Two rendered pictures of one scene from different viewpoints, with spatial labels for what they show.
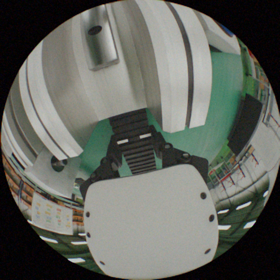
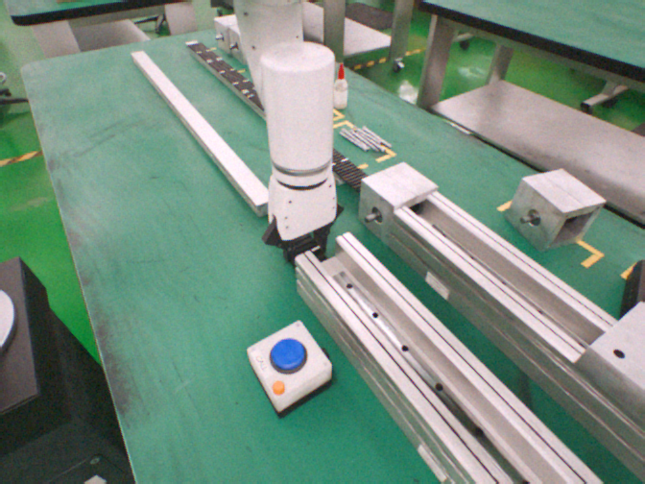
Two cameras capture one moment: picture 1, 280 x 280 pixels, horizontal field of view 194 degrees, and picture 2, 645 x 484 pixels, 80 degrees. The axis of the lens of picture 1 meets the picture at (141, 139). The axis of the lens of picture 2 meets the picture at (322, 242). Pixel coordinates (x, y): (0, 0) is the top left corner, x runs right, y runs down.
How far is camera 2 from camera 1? 0.54 m
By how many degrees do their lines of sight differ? 22
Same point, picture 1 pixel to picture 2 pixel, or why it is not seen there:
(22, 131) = (410, 236)
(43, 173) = (385, 205)
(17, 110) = (422, 252)
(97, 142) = not seen: hidden behind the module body
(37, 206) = not seen: outside the picture
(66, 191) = (366, 187)
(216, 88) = (227, 331)
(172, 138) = (260, 263)
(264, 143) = not seen: outside the picture
